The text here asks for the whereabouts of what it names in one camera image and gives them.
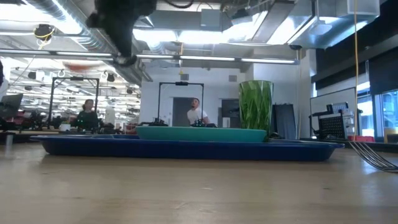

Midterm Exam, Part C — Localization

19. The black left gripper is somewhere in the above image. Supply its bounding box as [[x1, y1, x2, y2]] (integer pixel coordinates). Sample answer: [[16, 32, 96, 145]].
[[85, 0, 158, 67]]

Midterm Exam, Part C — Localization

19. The teal round plate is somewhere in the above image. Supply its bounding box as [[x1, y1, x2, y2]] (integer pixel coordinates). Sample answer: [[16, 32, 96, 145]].
[[136, 125, 268, 143]]

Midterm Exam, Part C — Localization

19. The green patterned cup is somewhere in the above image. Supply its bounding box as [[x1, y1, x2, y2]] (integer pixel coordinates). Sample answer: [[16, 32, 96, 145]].
[[238, 80, 274, 138]]

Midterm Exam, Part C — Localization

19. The blue plastic tray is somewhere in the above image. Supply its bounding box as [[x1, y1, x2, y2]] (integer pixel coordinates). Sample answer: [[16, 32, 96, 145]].
[[30, 134, 345, 162]]

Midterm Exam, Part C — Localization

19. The person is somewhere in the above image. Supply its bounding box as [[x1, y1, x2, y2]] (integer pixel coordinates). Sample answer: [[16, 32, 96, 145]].
[[186, 97, 211, 127], [70, 98, 100, 131]]

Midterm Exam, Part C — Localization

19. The long ceiling light bar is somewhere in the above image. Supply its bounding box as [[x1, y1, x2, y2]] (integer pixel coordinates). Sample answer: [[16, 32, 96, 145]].
[[0, 49, 301, 65]]

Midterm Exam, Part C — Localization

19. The grey door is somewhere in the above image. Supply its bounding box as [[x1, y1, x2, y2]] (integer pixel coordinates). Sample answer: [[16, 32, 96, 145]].
[[172, 96, 196, 127]]

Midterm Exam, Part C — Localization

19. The dark computer monitor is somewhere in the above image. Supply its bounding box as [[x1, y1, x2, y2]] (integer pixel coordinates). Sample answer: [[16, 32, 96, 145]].
[[0, 93, 24, 119]]

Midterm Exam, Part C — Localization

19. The grey fabric panel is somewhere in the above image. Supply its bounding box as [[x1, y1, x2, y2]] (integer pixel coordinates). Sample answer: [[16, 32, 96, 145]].
[[272, 103, 297, 140]]

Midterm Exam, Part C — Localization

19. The whiteboard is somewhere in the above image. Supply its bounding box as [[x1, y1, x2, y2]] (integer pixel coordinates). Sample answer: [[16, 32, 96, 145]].
[[310, 86, 357, 139]]

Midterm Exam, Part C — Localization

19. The black perforated cart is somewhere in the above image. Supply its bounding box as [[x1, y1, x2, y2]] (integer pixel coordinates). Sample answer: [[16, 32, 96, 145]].
[[309, 101, 363, 141]]

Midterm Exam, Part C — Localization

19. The red box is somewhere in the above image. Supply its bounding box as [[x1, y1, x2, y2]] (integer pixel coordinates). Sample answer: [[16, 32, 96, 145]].
[[347, 134, 376, 143]]

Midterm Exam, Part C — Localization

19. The silver spiral ventilation duct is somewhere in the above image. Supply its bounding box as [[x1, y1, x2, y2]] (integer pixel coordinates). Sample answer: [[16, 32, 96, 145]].
[[26, 0, 154, 83]]

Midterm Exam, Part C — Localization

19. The black robot rig frame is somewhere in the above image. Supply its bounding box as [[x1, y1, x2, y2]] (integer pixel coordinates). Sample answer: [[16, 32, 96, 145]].
[[157, 81, 205, 127], [48, 77, 100, 129]]

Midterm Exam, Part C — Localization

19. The ceiling cable reel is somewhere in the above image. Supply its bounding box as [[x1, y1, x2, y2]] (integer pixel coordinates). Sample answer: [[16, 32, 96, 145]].
[[33, 24, 56, 41]]

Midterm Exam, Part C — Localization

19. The silver metal post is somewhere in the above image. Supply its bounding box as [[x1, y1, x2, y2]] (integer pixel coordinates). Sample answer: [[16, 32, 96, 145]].
[[4, 132, 15, 156]]

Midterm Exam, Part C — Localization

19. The rectangular metal air duct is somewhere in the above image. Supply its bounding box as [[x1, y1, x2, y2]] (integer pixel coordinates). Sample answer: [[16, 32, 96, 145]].
[[223, 0, 381, 50]]

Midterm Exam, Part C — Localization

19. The hanging yellow cable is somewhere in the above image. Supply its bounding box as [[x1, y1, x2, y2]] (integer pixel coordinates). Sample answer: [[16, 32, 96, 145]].
[[353, 0, 360, 141]]

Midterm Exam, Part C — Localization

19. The black aluminium table frame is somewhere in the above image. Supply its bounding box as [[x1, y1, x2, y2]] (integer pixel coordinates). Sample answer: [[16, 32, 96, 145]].
[[338, 139, 398, 154]]

